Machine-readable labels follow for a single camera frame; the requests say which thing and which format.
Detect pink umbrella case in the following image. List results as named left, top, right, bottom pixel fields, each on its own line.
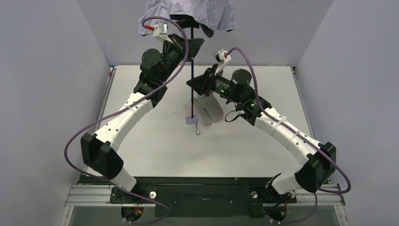
left=193, top=94, right=224, bottom=126

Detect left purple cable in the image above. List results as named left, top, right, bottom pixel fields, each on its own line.
left=64, top=16, right=190, bottom=225

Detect purple cable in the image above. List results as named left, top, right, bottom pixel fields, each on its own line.
left=224, top=47, right=351, bottom=225
left=64, top=16, right=190, bottom=225

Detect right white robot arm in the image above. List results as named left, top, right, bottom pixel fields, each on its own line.
left=186, top=67, right=336, bottom=195

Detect lavender folding umbrella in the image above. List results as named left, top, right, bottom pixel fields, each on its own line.
left=139, top=0, right=238, bottom=135

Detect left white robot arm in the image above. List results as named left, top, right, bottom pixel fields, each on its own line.
left=80, top=34, right=204, bottom=192

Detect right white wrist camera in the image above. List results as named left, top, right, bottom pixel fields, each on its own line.
left=213, top=49, right=231, bottom=75

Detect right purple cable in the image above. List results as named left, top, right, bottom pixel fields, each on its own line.
left=224, top=47, right=351, bottom=225

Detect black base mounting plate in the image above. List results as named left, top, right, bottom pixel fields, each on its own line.
left=78, top=176, right=315, bottom=222

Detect aluminium extrusion rail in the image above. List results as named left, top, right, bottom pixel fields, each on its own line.
left=59, top=65, right=346, bottom=226

